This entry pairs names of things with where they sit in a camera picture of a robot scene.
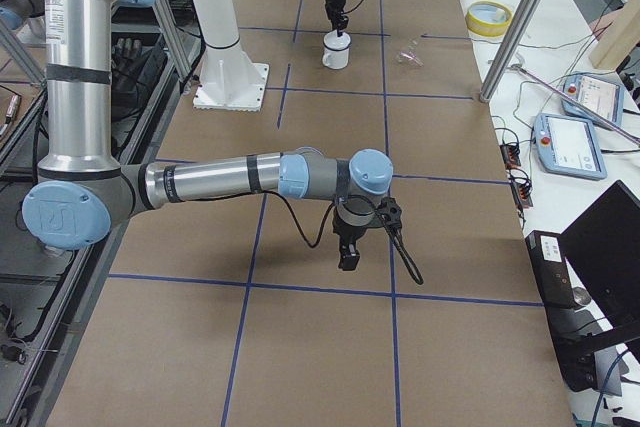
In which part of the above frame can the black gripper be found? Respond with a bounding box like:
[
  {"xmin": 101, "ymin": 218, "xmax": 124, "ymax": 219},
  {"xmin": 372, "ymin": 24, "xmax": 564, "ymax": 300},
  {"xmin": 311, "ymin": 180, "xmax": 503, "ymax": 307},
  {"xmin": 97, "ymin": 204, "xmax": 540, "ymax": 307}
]
[
  {"xmin": 325, "ymin": 0, "xmax": 349, "ymax": 37},
  {"xmin": 332, "ymin": 214, "xmax": 369, "ymax": 271}
]

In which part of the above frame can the clear glass funnel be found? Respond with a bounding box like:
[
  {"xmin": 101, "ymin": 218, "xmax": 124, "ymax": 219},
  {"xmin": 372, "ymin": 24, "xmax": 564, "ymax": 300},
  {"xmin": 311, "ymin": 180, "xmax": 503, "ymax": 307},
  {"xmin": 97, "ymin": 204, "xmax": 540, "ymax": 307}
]
[{"xmin": 396, "ymin": 39, "xmax": 424, "ymax": 68}]

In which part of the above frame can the white ceramic lid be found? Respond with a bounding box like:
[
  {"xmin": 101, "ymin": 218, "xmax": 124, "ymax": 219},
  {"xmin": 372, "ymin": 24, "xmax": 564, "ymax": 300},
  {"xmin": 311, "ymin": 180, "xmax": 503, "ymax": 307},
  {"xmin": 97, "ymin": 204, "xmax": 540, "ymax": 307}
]
[{"xmin": 323, "ymin": 30, "xmax": 351, "ymax": 52}]

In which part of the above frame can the white enamel mug blue rim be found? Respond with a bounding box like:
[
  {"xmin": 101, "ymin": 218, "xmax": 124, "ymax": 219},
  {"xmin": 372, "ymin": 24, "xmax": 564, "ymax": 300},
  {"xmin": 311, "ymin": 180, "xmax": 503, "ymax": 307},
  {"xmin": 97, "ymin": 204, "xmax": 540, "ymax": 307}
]
[{"xmin": 322, "ymin": 48, "xmax": 350, "ymax": 70}]

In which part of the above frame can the yellow rimmed blue bowl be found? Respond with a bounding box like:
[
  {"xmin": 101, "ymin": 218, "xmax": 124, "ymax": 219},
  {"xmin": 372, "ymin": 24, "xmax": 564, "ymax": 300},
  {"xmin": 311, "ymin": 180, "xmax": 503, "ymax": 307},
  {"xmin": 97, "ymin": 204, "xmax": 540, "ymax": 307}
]
[{"xmin": 465, "ymin": 0, "xmax": 513, "ymax": 37}]

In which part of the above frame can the orange black connector block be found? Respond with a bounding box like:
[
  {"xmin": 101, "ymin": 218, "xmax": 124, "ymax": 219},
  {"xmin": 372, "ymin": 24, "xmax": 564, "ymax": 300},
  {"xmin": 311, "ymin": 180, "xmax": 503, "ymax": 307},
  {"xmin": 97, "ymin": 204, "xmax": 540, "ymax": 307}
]
[{"xmin": 499, "ymin": 143, "xmax": 521, "ymax": 169}]

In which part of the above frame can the black box on table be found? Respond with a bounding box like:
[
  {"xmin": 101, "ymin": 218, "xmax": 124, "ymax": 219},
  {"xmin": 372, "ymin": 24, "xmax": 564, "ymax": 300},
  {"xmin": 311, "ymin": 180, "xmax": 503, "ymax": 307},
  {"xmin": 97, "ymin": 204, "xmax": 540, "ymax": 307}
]
[{"xmin": 525, "ymin": 230, "xmax": 578, "ymax": 309}]

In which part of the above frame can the near teach pendant tablet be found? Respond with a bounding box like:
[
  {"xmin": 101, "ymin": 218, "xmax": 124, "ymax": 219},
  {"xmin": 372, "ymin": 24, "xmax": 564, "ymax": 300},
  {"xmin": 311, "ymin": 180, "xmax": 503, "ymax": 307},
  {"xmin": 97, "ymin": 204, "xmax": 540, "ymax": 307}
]
[{"xmin": 533, "ymin": 113, "xmax": 607, "ymax": 180}]

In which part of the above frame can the teach pendant tablet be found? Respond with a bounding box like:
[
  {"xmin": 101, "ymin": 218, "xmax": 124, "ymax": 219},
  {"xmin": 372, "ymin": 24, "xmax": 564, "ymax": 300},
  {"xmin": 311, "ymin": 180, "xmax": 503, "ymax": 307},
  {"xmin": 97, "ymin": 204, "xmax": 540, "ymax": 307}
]
[
  {"xmin": 563, "ymin": 73, "xmax": 624, "ymax": 126},
  {"xmin": 533, "ymin": 113, "xmax": 607, "ymax": 180}
]

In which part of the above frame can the white side desk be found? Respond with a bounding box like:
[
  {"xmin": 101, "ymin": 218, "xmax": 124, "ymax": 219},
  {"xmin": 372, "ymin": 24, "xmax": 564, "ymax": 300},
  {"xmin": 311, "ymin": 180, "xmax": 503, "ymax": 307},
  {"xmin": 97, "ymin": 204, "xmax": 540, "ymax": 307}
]
[{"xmin": 452, "ymin": 0, "xmax": 640, "ymax": 427}]

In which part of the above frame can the black monitor on desk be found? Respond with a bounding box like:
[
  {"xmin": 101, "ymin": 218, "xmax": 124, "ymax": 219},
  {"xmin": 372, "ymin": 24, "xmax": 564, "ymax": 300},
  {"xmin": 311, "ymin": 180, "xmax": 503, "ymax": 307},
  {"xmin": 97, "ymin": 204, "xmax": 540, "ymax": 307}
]
[{"xmin": 559, "ymin": 179, "xmax": 640, "ymax": 348}]

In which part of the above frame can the far teach pendant tablet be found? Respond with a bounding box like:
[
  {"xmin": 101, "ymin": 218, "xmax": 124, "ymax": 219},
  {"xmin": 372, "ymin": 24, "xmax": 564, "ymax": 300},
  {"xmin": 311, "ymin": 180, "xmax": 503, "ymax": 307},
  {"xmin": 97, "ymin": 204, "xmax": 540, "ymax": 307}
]
[{"xmin": 563, "ymin": 73, "xmax": 624, "ymax": 126}]

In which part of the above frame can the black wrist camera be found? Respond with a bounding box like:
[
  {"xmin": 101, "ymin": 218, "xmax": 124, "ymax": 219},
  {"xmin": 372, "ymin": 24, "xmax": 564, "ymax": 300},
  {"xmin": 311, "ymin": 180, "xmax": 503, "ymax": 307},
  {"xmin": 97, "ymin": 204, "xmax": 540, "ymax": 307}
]
[{"xmin": 377, "ymin": 197, "xmax": 402, "ymax": 230}]

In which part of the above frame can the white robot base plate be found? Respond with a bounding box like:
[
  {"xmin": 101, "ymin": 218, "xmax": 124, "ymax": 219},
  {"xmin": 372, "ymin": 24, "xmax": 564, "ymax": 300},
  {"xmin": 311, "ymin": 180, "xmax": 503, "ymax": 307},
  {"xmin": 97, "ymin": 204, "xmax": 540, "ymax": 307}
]
[{"xmin": 192, "ymin": 0, "xmax": 269, "ymax": 112}]

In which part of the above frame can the aluminium frame post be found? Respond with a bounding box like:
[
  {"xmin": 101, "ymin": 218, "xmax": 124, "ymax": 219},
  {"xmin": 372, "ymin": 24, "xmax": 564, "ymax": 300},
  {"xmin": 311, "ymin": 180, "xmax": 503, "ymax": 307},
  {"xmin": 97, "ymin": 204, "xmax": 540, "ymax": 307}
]
[{"xmin": 479, "ymin": 0, "xmax": 541, "ymax": 103}]

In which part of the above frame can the wooden post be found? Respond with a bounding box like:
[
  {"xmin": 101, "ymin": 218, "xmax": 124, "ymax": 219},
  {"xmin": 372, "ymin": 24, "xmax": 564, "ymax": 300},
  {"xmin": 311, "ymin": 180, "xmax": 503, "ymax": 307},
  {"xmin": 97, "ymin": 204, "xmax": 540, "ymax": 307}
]
[{"xmin": 589, "ymin": 0, "xmax": 640, "ymax": 70}]

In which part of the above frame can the aluminium side rack frame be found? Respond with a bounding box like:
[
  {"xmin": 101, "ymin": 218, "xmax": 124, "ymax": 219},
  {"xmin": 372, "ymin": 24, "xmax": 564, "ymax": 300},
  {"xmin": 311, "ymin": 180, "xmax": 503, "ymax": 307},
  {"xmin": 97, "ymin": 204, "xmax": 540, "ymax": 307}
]
[{"xmin": 1, "ymin": 0, "xmax": 199, "ymax": 426}]

